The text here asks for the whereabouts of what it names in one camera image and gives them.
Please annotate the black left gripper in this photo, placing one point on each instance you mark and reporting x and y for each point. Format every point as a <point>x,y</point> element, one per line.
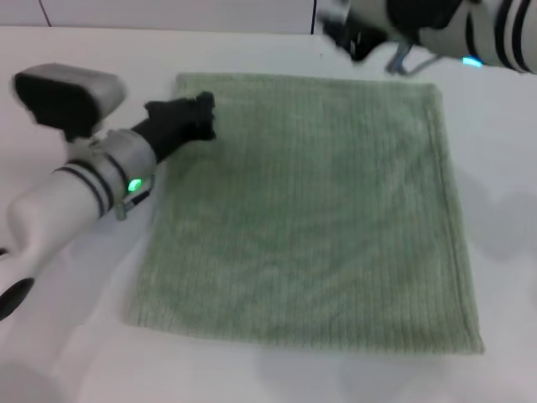
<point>172,124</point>

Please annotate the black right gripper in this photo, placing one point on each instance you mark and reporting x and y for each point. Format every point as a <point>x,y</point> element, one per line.
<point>369,40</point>

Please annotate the green ribbed towel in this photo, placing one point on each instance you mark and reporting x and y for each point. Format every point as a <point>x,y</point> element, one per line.
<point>302,210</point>

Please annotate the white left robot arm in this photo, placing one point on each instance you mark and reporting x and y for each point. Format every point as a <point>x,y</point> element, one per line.
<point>63,205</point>

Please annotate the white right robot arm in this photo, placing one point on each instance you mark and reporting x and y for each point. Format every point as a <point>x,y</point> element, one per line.
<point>482,29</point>

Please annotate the thin dark wall strip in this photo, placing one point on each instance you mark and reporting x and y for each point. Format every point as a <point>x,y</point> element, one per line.
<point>313,17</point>

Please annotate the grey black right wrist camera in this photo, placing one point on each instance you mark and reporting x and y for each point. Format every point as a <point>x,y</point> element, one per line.
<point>398,12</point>

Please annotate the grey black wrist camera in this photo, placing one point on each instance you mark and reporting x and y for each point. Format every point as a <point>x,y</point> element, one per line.
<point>67,96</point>
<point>398,12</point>

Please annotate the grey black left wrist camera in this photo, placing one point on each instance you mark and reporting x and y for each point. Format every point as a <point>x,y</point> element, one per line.
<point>67,96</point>

